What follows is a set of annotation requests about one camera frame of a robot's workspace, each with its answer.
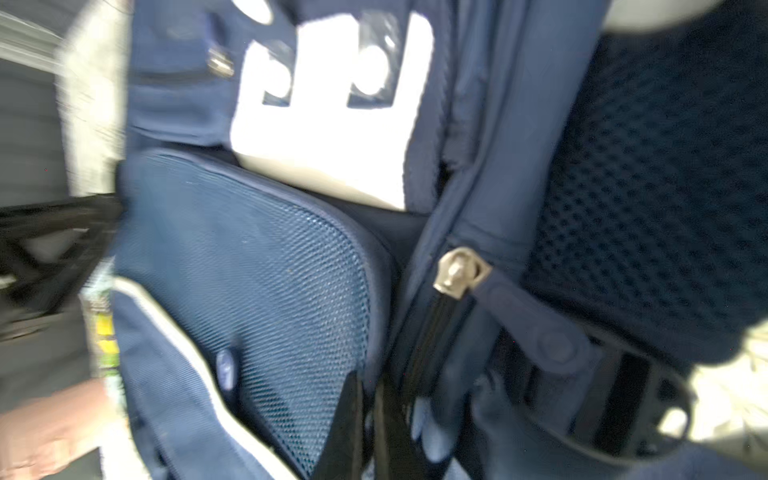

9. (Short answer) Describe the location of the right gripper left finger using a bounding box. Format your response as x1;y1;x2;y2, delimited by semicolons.
311;371;365;480

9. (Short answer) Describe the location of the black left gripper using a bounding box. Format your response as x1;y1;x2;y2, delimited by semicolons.
1;194;123;336

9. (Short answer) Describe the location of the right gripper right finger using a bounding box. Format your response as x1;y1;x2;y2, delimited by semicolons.
373;377;426;480

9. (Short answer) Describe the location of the navy blue student backpack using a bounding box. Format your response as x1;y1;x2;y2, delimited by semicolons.
111;1;767;479

